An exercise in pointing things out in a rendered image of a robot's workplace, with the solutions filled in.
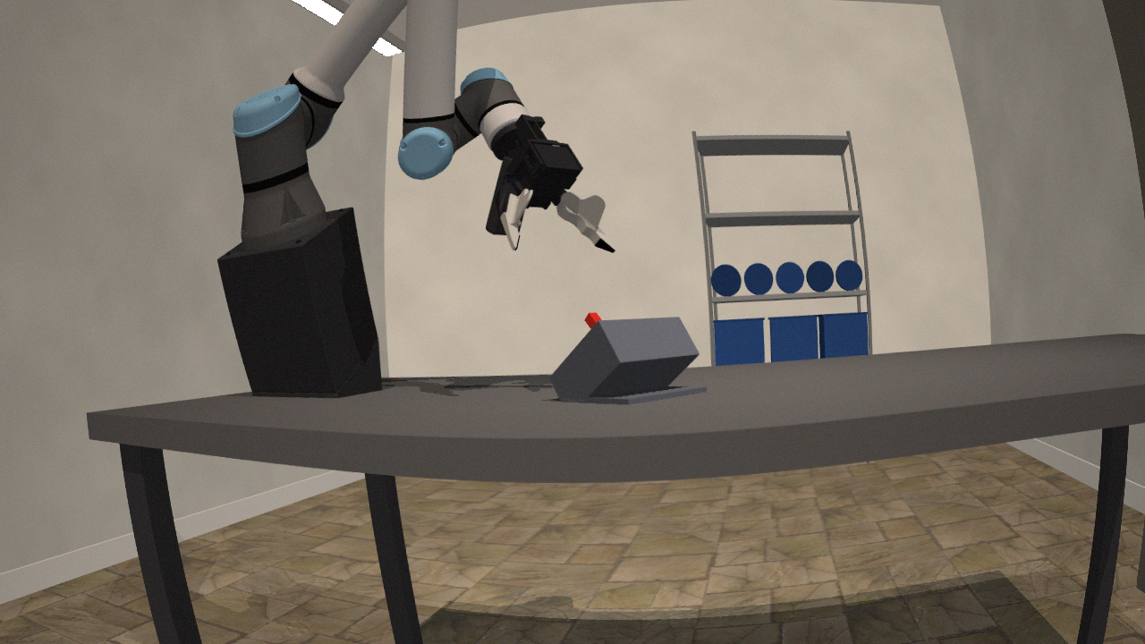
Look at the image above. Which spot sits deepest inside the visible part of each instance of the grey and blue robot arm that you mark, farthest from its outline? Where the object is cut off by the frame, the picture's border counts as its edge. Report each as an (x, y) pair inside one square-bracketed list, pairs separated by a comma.
[(281, 202)]

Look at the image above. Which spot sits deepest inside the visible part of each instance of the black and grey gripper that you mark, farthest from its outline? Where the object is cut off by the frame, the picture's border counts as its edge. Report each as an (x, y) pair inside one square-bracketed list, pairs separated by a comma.
[(558, 172)]

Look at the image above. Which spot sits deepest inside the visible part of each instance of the dark grey sloped panel with square hole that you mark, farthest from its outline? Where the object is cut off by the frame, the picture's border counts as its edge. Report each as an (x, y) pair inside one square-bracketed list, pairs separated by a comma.
[(627, 361)]

